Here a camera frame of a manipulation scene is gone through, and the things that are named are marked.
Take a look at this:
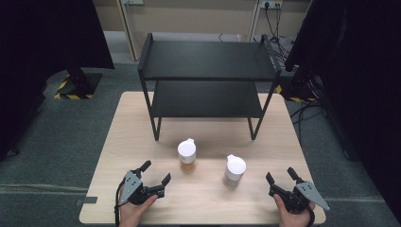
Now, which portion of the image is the black cable at socket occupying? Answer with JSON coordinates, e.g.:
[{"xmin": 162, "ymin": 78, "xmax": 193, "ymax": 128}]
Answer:
[
  {"xmin": 274, "ymin": 3, "xmax": 285, "ymax": 44},
  {"xmin": 264, "ymin": 3, "xmax": 278, "ymax": 44}
]

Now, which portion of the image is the clear bottle with white cap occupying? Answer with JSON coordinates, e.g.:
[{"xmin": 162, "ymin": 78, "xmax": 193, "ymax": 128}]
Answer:
[{"xmin": 222, "ymin": 153, "xmax": 248, "ymax": 190}]

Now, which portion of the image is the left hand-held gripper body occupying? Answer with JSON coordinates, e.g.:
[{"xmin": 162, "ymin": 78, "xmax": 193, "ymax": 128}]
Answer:
[{"xmin": 120, "ymin": 169, "xmax": 166, "ymax": 206}]

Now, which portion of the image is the person's left hand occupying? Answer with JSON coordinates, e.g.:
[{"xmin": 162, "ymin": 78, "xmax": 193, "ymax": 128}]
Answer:
[{"xmin": 118, "ymin": 194, "xmax": 160, "ymax": 227}]

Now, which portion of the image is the black floor cable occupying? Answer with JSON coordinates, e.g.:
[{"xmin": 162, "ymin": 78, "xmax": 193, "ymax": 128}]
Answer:
[{"xmin": 288, "ymin": 99, "xmax": 325, "ymax": 146}]

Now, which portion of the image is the black two-tier shelf rack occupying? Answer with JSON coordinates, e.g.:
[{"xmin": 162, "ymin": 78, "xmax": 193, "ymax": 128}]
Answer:
[{"xmin": 137, "ymin": 32, "xmax": 283, "ymax": 142}]

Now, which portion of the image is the white frame post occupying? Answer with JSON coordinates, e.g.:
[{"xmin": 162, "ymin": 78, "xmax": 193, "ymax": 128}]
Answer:
[
  {"xmin": 115, "ymin": 0, "xmax": 142, "ymax": 61},
  {"xmin": 247, "ymin": 0, "xmax": 263, "ymax": 43}
]

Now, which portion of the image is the stand base with striped tape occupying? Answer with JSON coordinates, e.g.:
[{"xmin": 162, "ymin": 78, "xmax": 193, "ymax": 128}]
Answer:
[
  {"xmin": 275, "ymin": 66, "xmax": 323, "ymax": 104},
  {"xmin": 53, "ymin": 66, "xmax": 104, "ymax": 101}
]

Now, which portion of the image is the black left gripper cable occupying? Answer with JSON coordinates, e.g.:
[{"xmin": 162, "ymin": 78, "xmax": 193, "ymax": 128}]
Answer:
[{"xmin": 113, "ymin": 179, "xmax": 127, "ymax": 227}]

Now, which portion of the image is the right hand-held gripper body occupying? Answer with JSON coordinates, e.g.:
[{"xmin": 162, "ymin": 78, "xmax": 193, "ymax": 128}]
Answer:
[{"xmin": 269, "ymin": 182, "xmax": 331, "ymax": 216}]

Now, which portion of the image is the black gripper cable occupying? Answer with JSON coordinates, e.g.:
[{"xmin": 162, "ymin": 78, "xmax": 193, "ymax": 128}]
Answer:
[
  {"xmin": 113, "ymin": 179, "xmax": 127, "ymax": 227},
  {"xmin": 306, "ymin": 203, "xmax": 317, "ymax": 227}
]

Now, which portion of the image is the white wall socket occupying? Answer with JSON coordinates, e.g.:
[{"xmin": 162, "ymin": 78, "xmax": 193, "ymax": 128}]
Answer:
[{"xmin": 259, "ymin": 0, "xmax": 284, "ymax": 9}]

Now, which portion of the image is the dark floor tape patch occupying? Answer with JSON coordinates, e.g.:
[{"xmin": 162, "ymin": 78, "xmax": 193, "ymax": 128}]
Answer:
[{"xmin": 75, "ymin": 196, "xmax": 98, "ymax": 206}]

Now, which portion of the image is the person's right hand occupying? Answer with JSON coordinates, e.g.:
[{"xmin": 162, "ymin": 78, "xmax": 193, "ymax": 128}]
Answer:
[{"xmin": 272, "ymin": 193, "xmax": 317, "ymax": 227}]

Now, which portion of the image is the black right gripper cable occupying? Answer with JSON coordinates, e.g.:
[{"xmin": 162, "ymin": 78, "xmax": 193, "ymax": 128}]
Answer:
[{"xmin": 306, "ymin": 203, "xmax": 317, "ymax": 227}]

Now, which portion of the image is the dark curtain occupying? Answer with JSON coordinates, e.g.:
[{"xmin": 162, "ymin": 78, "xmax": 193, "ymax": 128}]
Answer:
[
  {"xmin": 0, "ymin": 0, "xmax": 115, "ymax": 163},
  {"xmin": 285, "ymin": 0, "xmax": 401, "ymax": 218}
]

